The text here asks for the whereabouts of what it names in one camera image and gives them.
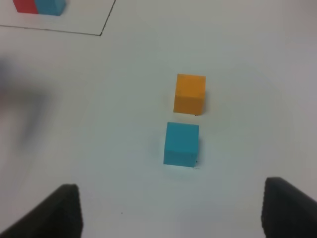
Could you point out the red template block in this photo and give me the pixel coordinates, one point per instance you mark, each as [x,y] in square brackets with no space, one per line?
[25,6]

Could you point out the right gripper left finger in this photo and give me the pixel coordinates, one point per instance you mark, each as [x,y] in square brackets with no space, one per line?
[58,216]

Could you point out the orange block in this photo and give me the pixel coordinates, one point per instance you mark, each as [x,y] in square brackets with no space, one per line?
[190,93]

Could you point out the blue template block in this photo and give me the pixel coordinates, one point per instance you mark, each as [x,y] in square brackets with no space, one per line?
[50,7]

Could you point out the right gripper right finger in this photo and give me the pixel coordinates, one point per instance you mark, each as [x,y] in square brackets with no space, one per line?
[287,212]

